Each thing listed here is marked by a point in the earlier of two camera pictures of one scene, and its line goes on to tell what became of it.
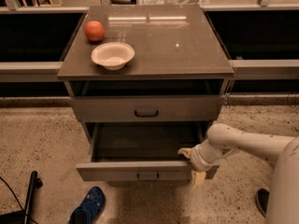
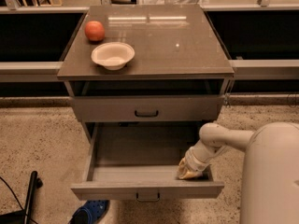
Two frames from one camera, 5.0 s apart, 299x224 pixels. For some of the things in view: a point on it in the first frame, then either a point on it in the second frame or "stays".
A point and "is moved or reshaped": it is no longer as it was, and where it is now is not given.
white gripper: [197, 160] -> [193, 161]
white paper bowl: [113, 55] stays
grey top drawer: [151, 108] stays
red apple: [94, 32] stays
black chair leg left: [21, 217] stays
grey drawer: [141, 151] is moved or reshaped
